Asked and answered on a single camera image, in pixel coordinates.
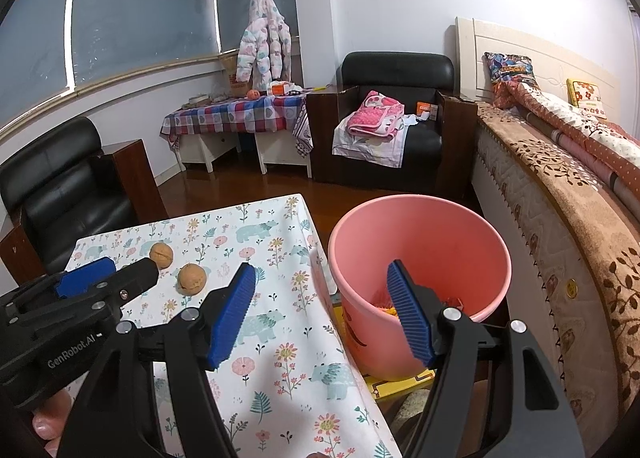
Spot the red floral quilt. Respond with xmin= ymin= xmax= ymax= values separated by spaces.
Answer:
xmin=492 ymin=80 xmax=640 ymax=219

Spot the yellow floral pillow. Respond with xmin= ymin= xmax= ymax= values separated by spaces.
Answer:
xmin=566 ymin=78 xmax=608 ymax=119

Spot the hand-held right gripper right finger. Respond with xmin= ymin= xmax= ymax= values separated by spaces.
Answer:
xmin=386 ymin=259 xmax=586 ymax=458

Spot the white bed headboard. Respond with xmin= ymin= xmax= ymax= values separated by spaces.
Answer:
xmin=455 ymin=16 xmax=626 ymax=108

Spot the pink plastic bucket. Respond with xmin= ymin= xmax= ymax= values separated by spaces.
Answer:
xmin=327 ymin=194 xmax=512 ymax=382

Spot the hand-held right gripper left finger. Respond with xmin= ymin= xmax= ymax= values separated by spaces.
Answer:
xmin=70 ymin=262 xmax=258 ymax=458

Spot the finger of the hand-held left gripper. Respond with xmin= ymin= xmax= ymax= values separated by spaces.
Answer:
xmin=75 ymin=258 xmax=160 ymax=311
xmin=15 ymin=257 xmax=118 ymax=303

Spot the white floral sheet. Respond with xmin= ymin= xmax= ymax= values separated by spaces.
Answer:
xmin=332 ymin=115 xmax=408 ymax=169

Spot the large curved window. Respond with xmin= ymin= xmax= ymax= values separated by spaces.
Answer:
xmin=0 ymin=0 xmax=301 ymax=139

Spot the floral tablecloth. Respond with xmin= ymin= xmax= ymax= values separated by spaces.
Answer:
xmin=65 ymin=193 xmax=403 ymax=458

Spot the pink folded cloth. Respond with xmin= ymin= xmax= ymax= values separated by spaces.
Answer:
xmin=347 ymin=90 xmax=405 ymax=143

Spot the bed with brown cover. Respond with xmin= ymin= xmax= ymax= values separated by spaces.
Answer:
xmin=472 ymin=102 xmax=640 ymax=454

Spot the white orange carton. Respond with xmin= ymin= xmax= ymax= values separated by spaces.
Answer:
xmin=265 ymin=80 xmax=303 ymax=96

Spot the person's left hand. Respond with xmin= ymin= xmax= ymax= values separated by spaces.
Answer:
xmin=30 ymin=388 xmax=76 ymax=446

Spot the pink white puffer jacket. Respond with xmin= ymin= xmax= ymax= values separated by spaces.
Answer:
xmin=234 ymin=0 xmax=293 ymax=83

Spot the brown walnut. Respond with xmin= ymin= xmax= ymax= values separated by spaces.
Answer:
xmin=149 ymin=243 xmax=175 ymax=269
xmin=178 ymin=264 xmax=208 ymax=295

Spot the colourful printed pillow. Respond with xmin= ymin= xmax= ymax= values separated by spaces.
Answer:
xmin=482 ymin=52 xmax=538 ymax=88

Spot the orange foil wrapper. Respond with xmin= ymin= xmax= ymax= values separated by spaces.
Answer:
xmin=372 ymin=290 xmax=401 ymax=319

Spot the black leather armchair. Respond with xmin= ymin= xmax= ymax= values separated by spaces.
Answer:
xmin=306 ymin=52 xmax=478 ymax=199
xmin=0 ymin=116 xmax=168 ymax=286

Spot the checkered tablecloth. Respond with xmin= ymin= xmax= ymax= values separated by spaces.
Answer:
xmin=161 ymin=92 xmax=315 ymax=156

